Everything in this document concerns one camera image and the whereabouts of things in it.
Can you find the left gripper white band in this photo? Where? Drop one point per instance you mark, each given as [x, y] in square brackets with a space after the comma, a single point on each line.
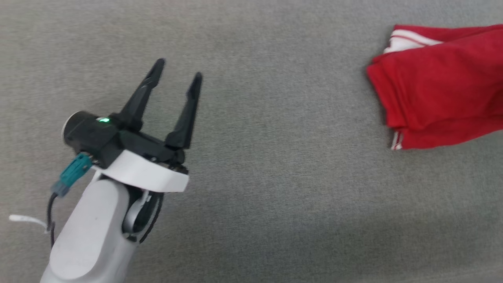
[141, 169]

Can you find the red white sports shirt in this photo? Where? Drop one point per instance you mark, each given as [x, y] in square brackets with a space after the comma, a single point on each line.
[444, 86]

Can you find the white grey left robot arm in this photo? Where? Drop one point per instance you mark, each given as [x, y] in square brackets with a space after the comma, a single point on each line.
[94, 236]

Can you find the grey fabric sofa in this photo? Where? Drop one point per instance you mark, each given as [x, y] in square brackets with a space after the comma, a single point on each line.
[275, 157]

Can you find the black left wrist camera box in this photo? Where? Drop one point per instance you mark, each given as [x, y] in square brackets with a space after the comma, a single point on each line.
[103, 155]

